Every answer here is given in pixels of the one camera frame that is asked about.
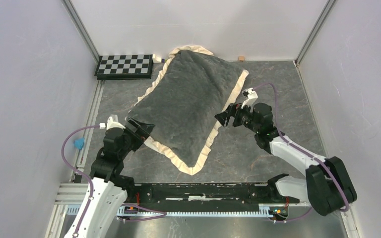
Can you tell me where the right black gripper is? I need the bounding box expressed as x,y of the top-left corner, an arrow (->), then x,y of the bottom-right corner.
214,100 -> 259,133

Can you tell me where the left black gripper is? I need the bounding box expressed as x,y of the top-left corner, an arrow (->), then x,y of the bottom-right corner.
119,117 -> 155,159

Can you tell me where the grey cream ruffled pillowcase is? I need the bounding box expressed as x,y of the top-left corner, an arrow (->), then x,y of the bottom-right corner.
128,45 -> 249,176

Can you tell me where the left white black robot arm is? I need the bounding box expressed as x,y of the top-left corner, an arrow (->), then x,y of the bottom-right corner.
63,115 -> 155,238

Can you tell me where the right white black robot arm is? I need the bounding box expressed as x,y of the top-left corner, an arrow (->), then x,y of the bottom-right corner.
214,103 -> 358,216

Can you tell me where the blue small object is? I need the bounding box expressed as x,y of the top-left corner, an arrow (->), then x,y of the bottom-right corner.
73,137 -> 85,150

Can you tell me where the black white checkerboard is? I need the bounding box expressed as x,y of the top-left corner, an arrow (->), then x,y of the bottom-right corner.
94,55 -> 153,80

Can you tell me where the small white block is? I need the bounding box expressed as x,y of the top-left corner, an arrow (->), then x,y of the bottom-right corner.
152,54 -> 165,63

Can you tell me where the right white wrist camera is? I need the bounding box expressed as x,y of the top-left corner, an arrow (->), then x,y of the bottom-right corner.
241,88 -> 258,109

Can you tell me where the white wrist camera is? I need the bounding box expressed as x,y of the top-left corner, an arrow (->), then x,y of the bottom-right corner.
241,88 -> 258,109
99,115 -> 126,130

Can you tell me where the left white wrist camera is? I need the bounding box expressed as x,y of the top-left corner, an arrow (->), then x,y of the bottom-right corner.
99,115 -> 126,130

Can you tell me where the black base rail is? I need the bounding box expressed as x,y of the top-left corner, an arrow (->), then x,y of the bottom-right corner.
125,182 -> 299,212

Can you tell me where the white toothed cable tray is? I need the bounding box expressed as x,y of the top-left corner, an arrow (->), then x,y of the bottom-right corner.
66,203 -> 290,218

